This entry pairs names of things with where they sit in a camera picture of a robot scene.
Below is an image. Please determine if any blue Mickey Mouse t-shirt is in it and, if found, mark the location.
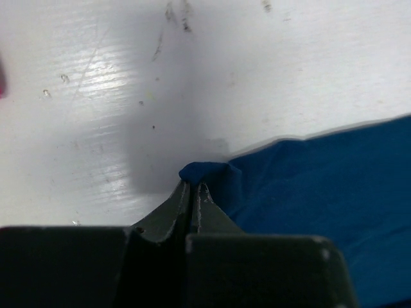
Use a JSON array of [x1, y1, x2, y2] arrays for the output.
[[179, 116, 410, 307]]

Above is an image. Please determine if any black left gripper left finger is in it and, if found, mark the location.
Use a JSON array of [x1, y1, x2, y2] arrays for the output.
[[1, 182, 190, 307]]

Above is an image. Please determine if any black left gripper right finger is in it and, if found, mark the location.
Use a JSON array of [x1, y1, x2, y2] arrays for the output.
[[186, 184, 356, 307]]

